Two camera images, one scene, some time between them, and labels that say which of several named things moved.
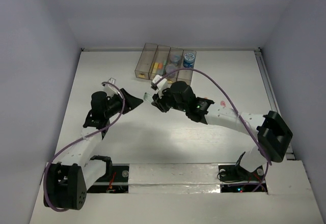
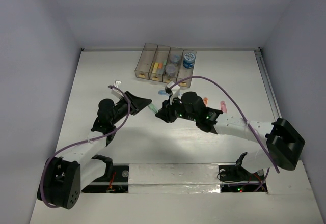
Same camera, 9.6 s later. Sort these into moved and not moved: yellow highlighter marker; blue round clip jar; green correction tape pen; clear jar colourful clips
Moved: green correction tape pen
Not moved: blue round clip jar; clear jar colourful clips; yellow highlighter marker
